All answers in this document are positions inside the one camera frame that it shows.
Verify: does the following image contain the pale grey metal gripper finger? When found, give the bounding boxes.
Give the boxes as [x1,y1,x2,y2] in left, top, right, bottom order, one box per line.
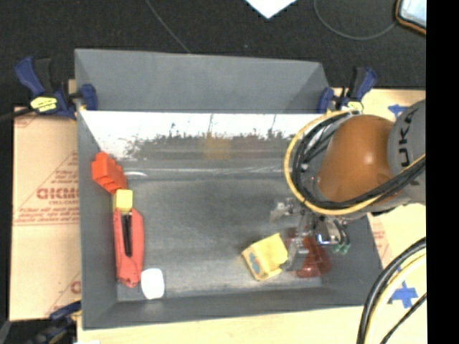
[285,237,311,273]

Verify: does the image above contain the brown cardboard board red print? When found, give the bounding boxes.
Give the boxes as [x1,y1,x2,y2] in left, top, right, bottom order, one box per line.
[9,79,394,322]

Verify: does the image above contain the grey metal bin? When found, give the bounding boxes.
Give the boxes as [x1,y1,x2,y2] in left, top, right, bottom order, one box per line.
[73,48,384,331]

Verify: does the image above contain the red-brown clear cone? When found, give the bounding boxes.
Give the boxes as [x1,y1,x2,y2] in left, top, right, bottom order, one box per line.
[285,227,333,279]

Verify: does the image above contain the orange-red stepped block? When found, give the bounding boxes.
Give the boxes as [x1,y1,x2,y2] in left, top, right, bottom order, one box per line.
[91,151,128,195]

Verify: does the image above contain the yellow cube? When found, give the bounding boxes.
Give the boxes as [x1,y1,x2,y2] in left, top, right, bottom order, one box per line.
[115,188,134,213]

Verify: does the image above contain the yellow box with blue print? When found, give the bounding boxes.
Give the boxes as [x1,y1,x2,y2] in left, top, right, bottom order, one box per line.
[240,232,290,282]

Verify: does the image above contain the white small cup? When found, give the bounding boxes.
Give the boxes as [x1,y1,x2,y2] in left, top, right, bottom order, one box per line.
[140,267,166,300]

